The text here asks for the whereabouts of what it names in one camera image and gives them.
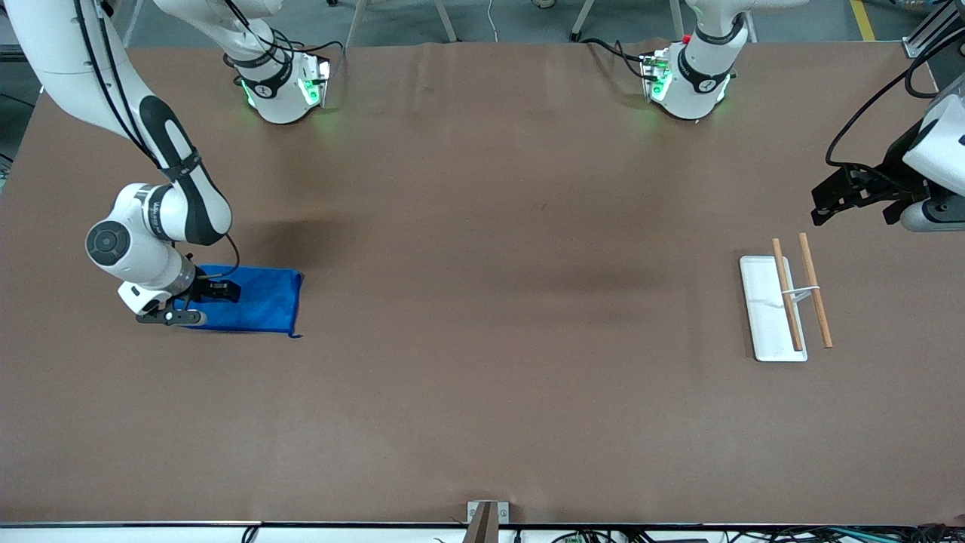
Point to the grey metal stand leg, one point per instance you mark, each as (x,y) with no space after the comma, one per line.
(676,19)
(582,19)
(445,21)

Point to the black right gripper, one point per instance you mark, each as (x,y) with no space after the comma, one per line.
(202,287)

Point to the aluminium frame profile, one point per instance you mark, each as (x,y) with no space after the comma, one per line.
(916,47)

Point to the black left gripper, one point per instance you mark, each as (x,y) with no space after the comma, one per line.
(895,172)

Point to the blue microfibre towel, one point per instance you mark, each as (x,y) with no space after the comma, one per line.
(264,302)

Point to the grey metal camera mount bracket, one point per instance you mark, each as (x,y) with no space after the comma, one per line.
(486,520)

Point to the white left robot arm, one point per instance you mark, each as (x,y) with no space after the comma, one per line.
(697,83)

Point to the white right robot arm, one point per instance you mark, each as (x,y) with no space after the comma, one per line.
(132,249)

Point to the white towel rack wooden rods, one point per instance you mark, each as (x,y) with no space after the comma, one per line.
(765,317)

